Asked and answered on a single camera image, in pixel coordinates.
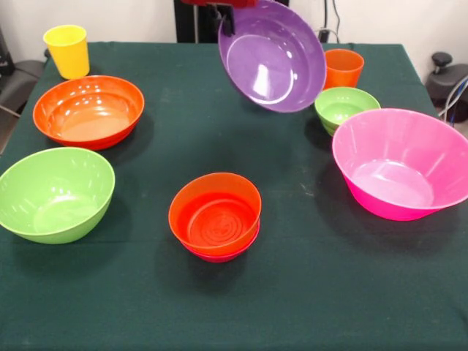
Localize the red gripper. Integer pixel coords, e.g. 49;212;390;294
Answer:
178;0;261;37

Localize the purple plastic bowl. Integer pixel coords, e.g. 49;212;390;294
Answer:
218;0;328;113

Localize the small green plastic bowl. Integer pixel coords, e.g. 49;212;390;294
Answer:
314;86;382;137

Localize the yellow plastic cup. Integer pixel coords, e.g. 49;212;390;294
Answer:
42;24;91;80

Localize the small orange plastic bowl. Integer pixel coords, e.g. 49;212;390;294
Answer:
167;172;263;257

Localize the small red plastic bowl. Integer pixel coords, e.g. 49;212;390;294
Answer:
184;221;261;263

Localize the large green plastic bowl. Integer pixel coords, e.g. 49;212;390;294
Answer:
0;146;116;245

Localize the orange plastic cup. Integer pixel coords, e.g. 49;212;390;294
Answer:
322;49;366;91

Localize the large orange plastic bowl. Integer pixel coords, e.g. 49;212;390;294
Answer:
32;75;146;151

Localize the grey office chair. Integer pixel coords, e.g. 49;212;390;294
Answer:
0;24;56;118

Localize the large pink plastic bowl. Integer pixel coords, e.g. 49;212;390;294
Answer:
331;107;468;222

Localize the dark green tablecloth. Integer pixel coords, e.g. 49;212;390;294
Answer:
0;41;468;351

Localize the black hanging cable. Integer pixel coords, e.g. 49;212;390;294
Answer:
330;0;344;31

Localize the white and blue cable bundle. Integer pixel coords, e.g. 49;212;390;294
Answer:
438;78;468;125

